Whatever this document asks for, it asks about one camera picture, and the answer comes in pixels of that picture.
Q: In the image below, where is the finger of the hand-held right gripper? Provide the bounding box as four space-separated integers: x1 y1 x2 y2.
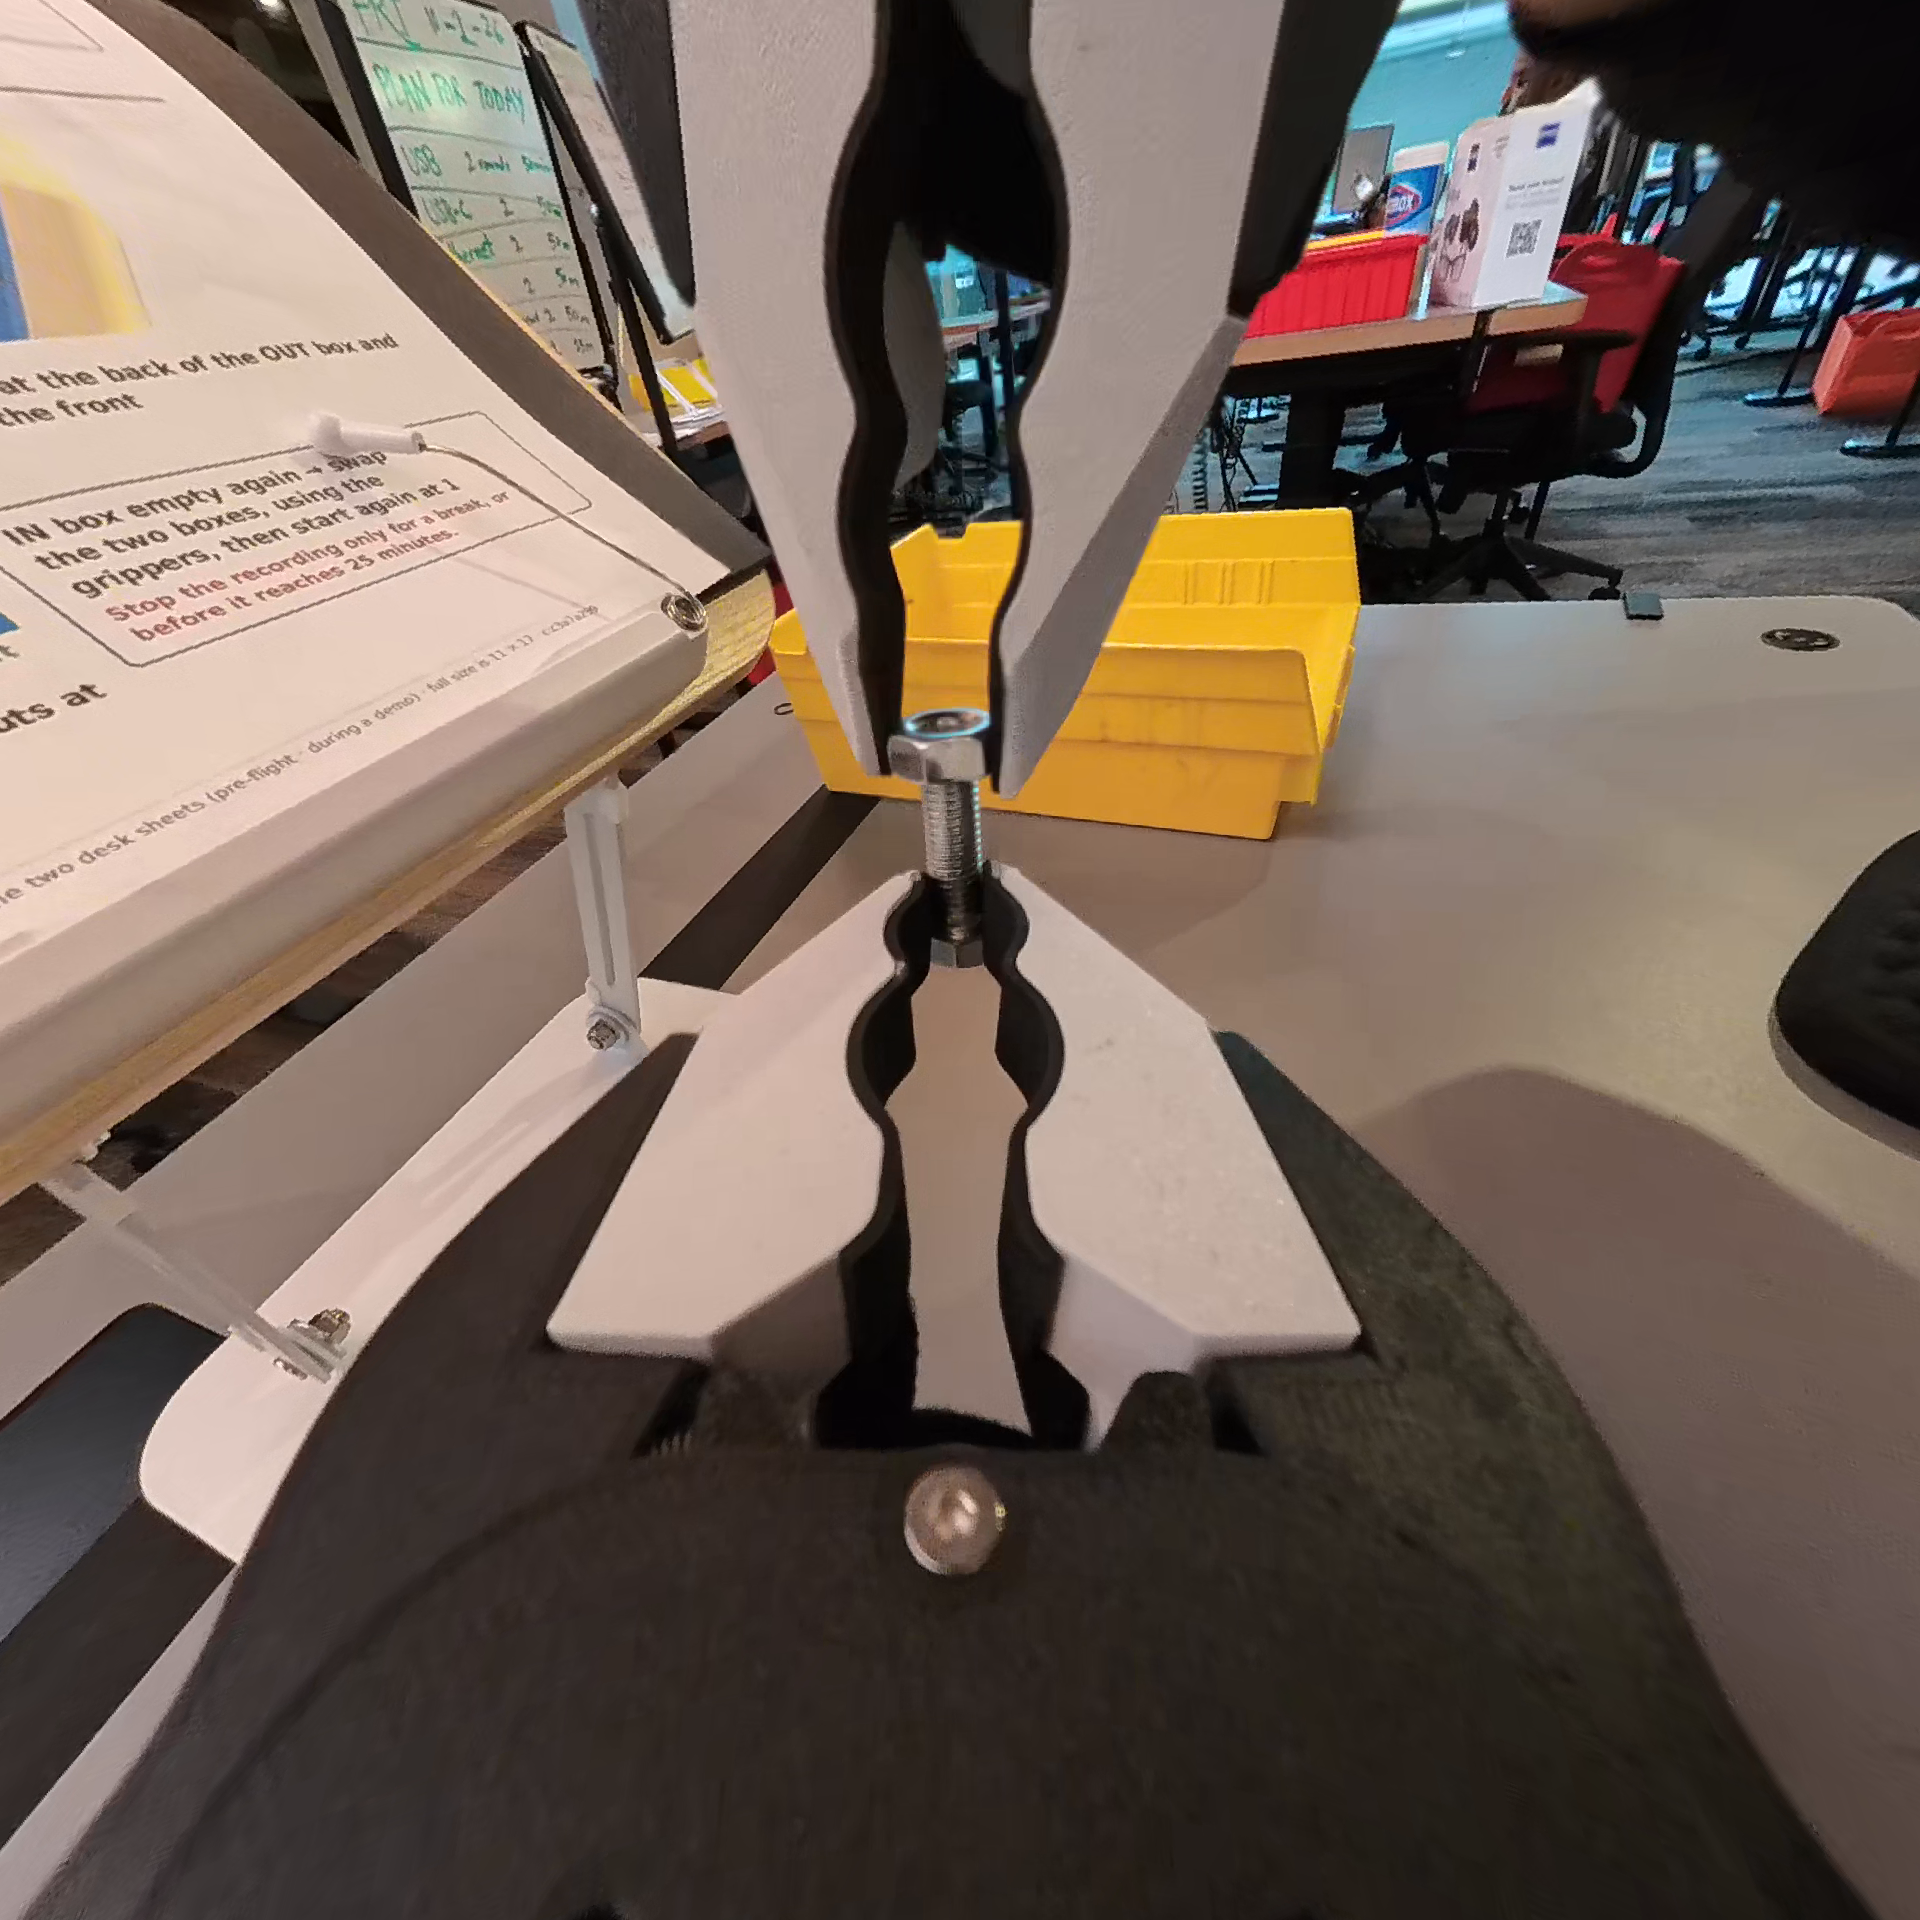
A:
677 0 912 786
992 0 1294 801

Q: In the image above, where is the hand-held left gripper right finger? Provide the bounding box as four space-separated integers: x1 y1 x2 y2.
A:
983 867 1364 1444

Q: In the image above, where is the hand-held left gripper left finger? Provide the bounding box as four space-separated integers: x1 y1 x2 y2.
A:
547 868 934 1427

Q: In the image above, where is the silver hex bolt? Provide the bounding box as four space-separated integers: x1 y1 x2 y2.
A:
886 705 998 944

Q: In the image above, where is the yellow plastic bin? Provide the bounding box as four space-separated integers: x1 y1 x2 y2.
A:
768 507 1360 841

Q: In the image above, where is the person's right forearm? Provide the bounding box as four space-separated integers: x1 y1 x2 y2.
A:
1508 0 1920 242

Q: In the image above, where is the small easel whiteboard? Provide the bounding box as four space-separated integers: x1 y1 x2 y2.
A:
525 22 680 351

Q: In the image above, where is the red storage bin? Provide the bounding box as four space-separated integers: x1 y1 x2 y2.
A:
1244 230 1427 339

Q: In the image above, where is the white printed box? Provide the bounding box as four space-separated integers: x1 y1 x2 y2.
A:
1427 81 1605 310

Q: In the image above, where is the wooden office desk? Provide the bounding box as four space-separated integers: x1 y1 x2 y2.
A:
1222 286 1592 496

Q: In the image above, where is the whiteboard with green writing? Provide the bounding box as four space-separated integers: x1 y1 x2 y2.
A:
308 0 618 384

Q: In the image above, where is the red and black office chair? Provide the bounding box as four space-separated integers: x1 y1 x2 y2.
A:
1402 238 1690 604

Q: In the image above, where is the white tethered pin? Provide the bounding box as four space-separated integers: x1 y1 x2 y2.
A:
308 411 692 609

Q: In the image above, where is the printed instruction sheet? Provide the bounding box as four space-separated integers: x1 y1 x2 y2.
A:
0 0 690 940

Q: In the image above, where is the clear acrylic support leg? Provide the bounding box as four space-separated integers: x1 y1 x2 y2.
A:
47 1170 354 1384

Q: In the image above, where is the orange bag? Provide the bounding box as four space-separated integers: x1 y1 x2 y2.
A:
1811 308 1920 422

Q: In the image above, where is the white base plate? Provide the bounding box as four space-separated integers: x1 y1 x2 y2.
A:
136 974 753 1562

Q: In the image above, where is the white slotted support bracket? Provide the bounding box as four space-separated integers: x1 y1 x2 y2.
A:
562 771 650 1059

